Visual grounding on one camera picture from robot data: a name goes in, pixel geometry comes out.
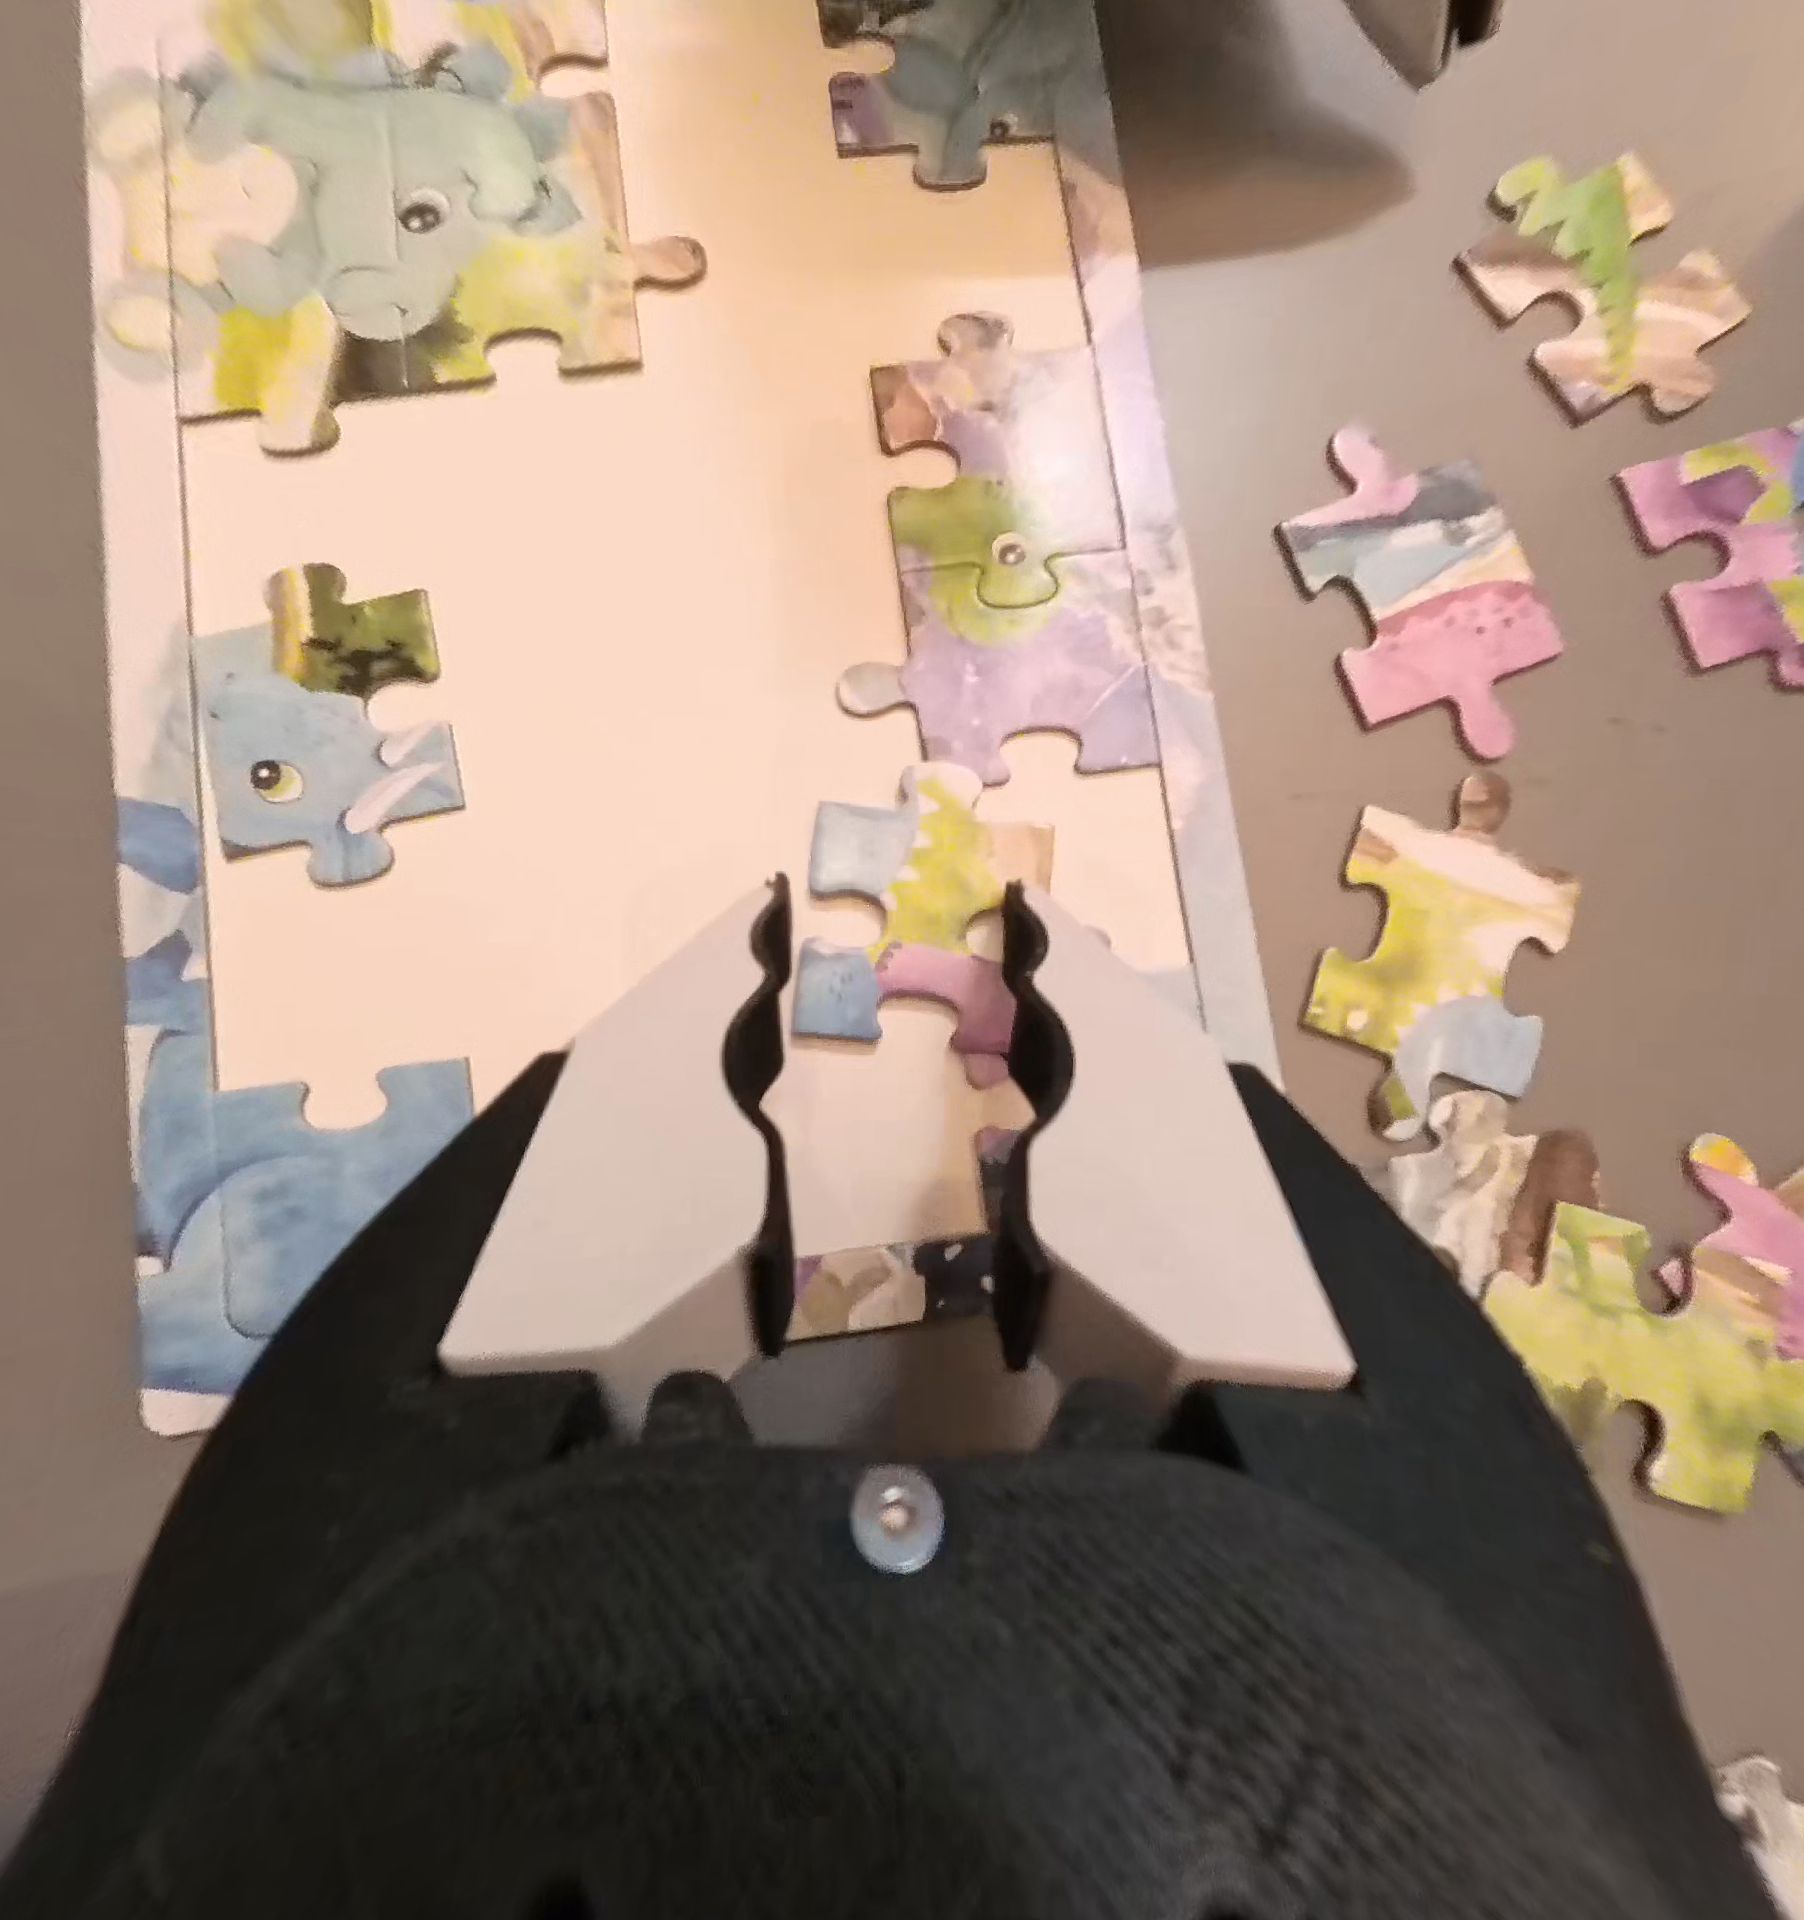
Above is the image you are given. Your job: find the blue dinosaur body puzzle piece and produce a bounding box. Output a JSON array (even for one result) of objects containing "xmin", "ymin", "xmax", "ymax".
[{"xmin": 130, "ymin": 1058, "xmax": 479, "ymax": 1387}]

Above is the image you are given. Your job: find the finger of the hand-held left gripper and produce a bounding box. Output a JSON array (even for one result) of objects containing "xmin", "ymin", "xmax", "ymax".
[{"xmin": 1342, "ymin": 0, "xmax": 1449, "ymax": 91}]

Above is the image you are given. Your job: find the purple green blue puzzle piece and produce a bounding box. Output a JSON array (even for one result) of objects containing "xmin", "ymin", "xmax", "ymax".
[{"xmin": 794, "ymin": 759, "xmax": 1062, "ymax": 1087}]

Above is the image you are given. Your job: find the green blue white puzzle piece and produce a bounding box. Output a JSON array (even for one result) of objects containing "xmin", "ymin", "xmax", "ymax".
[{"xmin": 1300, "ymin": 772, "xmax": 1582, "ymax": 1142}]

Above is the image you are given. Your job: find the blue triceratops puzzle piece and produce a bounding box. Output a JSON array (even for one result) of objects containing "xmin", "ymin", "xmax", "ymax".
[{"xmin": 186, "ymin": 563, "xmax": 467, "ymax": 888}]

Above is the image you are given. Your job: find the green dinosaur head puzzle piece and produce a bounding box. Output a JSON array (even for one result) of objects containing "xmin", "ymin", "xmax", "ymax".
[{"xmin": 871, "ymin": 312, "xmax": 1136, "ymax": 602}]

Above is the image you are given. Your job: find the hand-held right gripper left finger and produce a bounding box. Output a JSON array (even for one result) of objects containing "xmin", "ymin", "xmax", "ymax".
[{"xmin": 437, "ymin": 872, "xmax": 798, "ymax": 1387}]

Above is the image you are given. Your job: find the lavender green patch puzzle piece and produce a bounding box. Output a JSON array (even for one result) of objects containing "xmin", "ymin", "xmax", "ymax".
[{"xmin": 837, "ymin": 546, "xmax": 1162, "ymax": 783}]

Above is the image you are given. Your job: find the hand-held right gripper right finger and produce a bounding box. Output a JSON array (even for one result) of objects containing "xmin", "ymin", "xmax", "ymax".
[{"xmin": 1000, "ymin": 881, "xmax": 1358, "ymax": 1446}]

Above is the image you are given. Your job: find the pink blue striped puzzle piece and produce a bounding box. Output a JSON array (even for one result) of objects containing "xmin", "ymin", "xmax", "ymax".
[{"xmin": 1272, "ymin": 424, "xmax": 1571, "ymax": 763}]

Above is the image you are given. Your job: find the blue purple yellow puzzle piece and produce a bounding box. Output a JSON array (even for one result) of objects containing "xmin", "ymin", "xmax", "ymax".
[{"xmin": 1614, "ymin": 417, "xmax": 1804, "ymax": 695}]

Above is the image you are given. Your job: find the green tail brown puzzle piece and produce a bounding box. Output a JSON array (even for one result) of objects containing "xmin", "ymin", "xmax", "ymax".
[{"xmin": 1453, "ymin": 149, "xmax": 1753, "ymax": 431}]

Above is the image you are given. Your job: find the yellow green puzzle piece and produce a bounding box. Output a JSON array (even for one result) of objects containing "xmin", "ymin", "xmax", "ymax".
[{"xmin": 1484, "ymin": 1199, "xmax": 1804, "ymax": 1517}]

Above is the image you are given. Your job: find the grey brown puzzle piece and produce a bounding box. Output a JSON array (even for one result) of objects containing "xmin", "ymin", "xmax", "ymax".
[{"xmin": 1373, "ymin": 1091, "xmax": 1657, "ymax": 1307}]

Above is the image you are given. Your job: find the white jigsaw puzzle board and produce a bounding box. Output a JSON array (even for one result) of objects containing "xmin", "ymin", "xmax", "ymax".
[{"xmin": 78, "ymin": 0, "xmax": 1283, "ymax": 1445}]

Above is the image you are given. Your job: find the pink grey puzzle piece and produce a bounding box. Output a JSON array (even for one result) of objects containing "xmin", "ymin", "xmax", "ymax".
[{"xmin": 1665, "ymin": 1132, "xmax": 1804, "ymax": 1489}]

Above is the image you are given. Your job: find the teal purple puzzle piece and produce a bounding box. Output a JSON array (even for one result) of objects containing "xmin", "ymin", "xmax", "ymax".
[{"xmin": 825, "ymin": 0, "xmax": 1096, "ymax": 189}]

